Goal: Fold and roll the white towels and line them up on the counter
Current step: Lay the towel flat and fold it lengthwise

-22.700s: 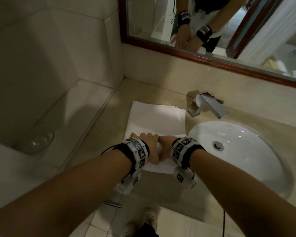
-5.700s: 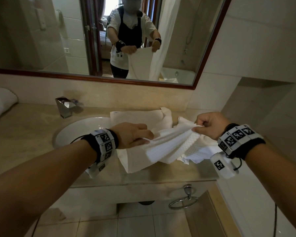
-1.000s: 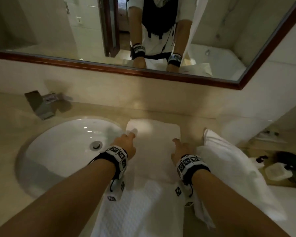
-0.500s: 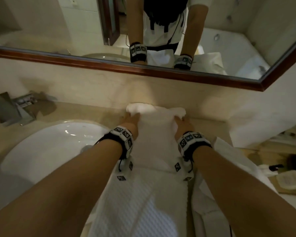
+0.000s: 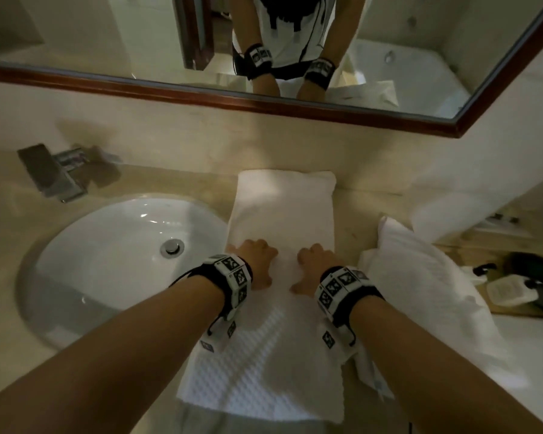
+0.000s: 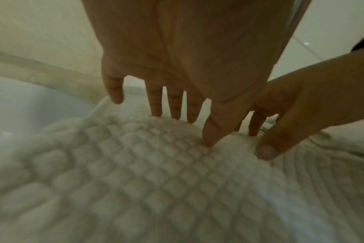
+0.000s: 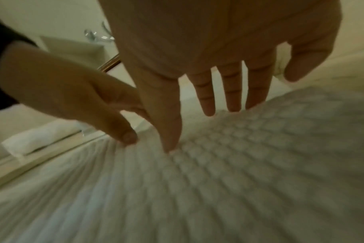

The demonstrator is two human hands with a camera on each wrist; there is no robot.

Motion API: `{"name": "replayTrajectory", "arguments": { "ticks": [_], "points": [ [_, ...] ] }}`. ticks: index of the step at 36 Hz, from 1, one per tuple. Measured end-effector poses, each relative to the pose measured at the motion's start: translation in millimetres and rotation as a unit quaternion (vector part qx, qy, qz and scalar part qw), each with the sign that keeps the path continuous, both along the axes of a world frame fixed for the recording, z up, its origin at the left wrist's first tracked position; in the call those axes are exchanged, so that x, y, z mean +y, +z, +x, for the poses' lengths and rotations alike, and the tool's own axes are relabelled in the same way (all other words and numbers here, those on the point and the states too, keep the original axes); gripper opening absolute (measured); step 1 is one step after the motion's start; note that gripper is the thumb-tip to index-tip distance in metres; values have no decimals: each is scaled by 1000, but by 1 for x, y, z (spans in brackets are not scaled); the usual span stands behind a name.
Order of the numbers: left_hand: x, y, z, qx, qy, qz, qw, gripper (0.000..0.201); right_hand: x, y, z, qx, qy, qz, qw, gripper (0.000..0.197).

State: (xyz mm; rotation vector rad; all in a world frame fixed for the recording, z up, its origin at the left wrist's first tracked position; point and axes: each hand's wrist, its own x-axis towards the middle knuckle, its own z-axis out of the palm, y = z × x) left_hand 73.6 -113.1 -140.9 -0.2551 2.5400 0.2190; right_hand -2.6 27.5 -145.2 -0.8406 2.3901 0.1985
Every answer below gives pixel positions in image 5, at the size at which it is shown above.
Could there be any white oval sink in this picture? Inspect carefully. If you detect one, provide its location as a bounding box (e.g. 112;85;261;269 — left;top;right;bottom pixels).
20;193;229;351

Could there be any white bathtub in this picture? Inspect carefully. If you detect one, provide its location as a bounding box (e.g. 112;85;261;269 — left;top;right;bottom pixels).
493;311;543;403

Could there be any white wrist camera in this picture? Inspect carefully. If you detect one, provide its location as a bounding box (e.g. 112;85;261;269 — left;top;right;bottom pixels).
198;311;241;356
319;322;358;365

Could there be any person's right forearm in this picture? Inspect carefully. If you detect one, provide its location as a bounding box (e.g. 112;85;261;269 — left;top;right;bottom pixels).
348;295;543;434

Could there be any wooden framed wall mirror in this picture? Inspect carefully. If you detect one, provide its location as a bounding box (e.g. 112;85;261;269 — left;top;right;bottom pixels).
0;0;543;139

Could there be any black left wrist marker band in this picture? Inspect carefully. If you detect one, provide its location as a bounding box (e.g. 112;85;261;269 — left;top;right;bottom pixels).
170;253;254;321

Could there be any small amenity tray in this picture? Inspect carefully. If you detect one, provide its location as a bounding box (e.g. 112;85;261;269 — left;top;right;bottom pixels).
472;212;521;236

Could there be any black wrist marker band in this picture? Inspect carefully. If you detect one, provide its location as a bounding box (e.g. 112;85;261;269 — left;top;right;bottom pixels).
314;265;386;329
170;253;254;321

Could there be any person's left forearm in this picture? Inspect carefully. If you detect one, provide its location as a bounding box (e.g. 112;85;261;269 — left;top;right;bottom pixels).
0;277;227;434

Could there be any person's left hand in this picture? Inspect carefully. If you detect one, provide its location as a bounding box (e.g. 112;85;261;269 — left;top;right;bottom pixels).
226;239;279;290

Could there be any small white pump bottle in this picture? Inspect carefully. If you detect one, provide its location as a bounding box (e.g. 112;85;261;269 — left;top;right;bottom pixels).
461;262;498;288

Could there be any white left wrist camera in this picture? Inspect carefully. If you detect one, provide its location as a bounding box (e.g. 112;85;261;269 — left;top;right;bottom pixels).
198;311;241;356

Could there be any person's right hand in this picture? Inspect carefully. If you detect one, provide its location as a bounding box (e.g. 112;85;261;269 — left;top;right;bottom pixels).
289;244;345;298

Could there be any chrome faucet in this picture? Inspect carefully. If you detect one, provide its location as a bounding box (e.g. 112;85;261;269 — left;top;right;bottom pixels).
17;143;123;204

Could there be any wooden bathtub ledge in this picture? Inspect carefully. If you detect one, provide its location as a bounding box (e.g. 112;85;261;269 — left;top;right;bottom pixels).
434;239;543;321

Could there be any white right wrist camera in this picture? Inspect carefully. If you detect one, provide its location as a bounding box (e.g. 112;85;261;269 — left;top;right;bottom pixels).
319;322;358;365

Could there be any white towel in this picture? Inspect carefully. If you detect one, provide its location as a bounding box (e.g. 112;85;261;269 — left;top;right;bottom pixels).
175;170;346;426
355;215;530;401

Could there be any black right wrist marker band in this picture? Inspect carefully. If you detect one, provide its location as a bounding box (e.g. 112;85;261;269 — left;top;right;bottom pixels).
314;265;386;329

